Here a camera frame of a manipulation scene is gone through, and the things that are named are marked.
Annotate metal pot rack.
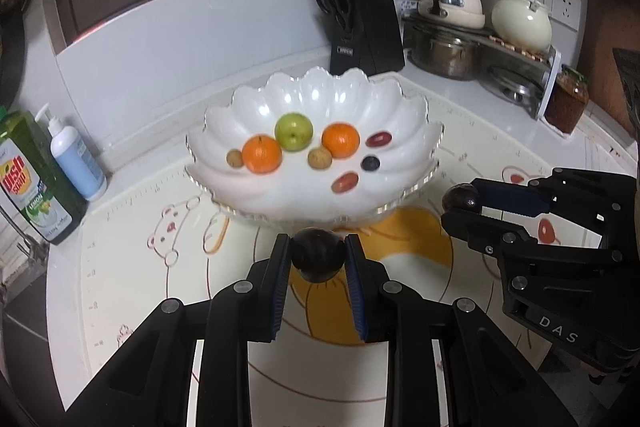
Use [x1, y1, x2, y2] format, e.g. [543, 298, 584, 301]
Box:
[482, 27, 563, 120]

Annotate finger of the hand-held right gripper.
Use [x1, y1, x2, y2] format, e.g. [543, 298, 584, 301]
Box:
[472, 177, 566, 218]
[441, 207, 535, 258]

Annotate dark purple plum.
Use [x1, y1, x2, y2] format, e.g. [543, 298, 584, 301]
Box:
[442, 185, 483, 214]
[290, 228, 348, 284]

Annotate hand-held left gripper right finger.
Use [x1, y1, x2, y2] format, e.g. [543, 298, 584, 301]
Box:
[345, 233, 576, 427]

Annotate black knife block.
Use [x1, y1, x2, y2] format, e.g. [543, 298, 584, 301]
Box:
[329, 0, 406, 75]

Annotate white wall outlets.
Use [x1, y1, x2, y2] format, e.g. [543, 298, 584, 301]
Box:
[495, 0, 583, 30]

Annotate large steel pot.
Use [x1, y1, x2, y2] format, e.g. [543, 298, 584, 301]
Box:
[405, 19, 483, 82]

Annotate small mandarin orange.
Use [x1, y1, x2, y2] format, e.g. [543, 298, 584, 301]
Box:
[321, 122, 361, 159]

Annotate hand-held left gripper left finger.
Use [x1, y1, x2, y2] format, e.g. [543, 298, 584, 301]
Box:
[65, 233, 292, 427]

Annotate steel pan under rack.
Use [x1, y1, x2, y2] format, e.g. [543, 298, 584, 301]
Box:
[485, 64, 546, 108]

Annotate large mandarin orange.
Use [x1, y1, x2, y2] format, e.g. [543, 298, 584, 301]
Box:
[242, 134, 283, 174]

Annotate white saucepan cream handle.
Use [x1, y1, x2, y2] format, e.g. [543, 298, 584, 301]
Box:
[395, 0, 487, 29]

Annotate dark brown board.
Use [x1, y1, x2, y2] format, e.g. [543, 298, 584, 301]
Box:
[582, 0, 640, 142]

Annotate slim chrome faucet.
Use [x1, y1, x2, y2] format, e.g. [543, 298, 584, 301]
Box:
[0, 207, 51, 268]

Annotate glass jar red sauce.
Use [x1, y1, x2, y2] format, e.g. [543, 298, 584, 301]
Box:
[544, 66, 591, 134]

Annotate cartoon printed baking mat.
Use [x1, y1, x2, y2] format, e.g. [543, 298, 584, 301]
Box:
[75, 94, 640, 427]

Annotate green dish soap bottle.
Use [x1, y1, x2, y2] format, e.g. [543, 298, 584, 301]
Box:
[0, 104, 90, 247]

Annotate green apple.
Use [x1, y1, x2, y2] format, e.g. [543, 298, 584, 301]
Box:
[274, 113, 314, 152]

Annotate black handle kitchen scissors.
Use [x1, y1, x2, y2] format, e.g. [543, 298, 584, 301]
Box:
[315, 0, 354, 30]

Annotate white blue pump bottle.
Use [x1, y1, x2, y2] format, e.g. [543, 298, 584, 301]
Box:
[34, 103, 108, 202]

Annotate cream ceramic pot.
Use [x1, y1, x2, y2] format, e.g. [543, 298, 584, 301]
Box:
[491, 0, 553, 52]

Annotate white scalloped bowl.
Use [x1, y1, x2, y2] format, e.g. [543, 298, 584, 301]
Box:
[185, 67, 445, 225]

